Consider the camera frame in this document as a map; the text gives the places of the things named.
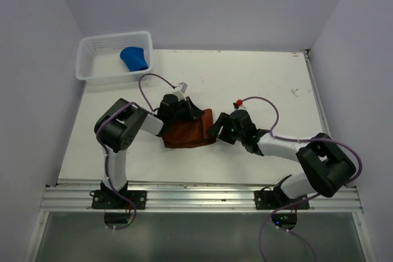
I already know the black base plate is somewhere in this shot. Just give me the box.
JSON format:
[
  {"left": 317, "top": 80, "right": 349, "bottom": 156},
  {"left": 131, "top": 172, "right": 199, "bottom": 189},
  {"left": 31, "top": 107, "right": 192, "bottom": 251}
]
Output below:
[
  {"left": 254, "top": 187, "right": 310, "bottom": 210},
  {"left": 89, "top": 190, "right": 147, "bottom": 210}
]

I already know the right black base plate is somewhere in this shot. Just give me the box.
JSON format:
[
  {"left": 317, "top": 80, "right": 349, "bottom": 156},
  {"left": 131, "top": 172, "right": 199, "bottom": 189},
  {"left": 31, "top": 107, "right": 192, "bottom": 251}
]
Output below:
[{"left": 254, "top": 187, "right": 310, "bottom": 210}]

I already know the white plastic basket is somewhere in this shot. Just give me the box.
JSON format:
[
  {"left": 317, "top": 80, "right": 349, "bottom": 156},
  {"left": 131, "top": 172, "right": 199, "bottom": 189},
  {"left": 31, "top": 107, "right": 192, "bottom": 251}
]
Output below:
[{"left": 75, "top": 31, "right": 153, "bottom": 85}]

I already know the brown towel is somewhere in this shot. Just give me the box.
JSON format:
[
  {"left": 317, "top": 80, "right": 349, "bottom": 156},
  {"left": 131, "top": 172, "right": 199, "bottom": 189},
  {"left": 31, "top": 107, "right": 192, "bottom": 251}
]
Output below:
[{"left": 162, "top": 109, "right": 216, "bottom": 148}]

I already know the blue towel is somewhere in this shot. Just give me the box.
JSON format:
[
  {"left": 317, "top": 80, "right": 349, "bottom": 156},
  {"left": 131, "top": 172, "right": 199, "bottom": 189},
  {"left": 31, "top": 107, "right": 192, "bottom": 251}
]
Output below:
[{"left": 120, "top": 47, "right": 148, "bottom": 72}]

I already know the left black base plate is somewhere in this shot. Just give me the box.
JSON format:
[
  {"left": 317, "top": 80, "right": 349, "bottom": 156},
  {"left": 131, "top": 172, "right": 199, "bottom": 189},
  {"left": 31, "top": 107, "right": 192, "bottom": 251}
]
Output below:
[{"left": 89, "top": 190, "right": 147, "bottom": 210}]

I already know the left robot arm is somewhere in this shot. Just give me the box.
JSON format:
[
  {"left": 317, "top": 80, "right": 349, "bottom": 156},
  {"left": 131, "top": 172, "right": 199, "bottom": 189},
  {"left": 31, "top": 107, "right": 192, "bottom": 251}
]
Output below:
[{"left": 94, "top": 94, "right": 205, "bottom": 209}]

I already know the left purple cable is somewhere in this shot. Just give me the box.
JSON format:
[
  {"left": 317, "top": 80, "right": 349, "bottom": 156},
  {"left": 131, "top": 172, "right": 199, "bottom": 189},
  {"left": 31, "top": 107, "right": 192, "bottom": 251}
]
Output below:
[{"left": 95, "top": 72, "right": 176, "bottom": 164}]

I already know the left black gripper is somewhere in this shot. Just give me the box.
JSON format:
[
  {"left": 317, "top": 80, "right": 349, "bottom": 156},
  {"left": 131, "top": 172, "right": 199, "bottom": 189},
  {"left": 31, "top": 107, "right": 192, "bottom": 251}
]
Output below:
[{"left": 168, "top": 96, "right": 204, "bottom": 123}]

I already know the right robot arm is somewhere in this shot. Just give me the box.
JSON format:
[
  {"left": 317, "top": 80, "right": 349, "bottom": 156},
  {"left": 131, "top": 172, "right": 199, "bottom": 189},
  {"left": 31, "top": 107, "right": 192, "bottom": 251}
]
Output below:
[{"left": 208, "top": 109, "right": 356, "bottom": 209}]

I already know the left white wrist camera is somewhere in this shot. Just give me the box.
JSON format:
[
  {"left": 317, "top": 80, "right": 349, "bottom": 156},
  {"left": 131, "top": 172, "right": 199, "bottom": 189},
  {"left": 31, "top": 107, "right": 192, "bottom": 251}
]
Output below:
[{"left": 173, "top": 82, "right": 188, "bottom": 101}]

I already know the aluminium mounting rail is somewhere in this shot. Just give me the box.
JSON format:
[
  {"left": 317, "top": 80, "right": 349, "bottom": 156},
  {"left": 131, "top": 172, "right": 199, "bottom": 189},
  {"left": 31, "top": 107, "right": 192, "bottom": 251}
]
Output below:
[{"left": 39, "top": 182, "right": 362, "bottom": 213}]

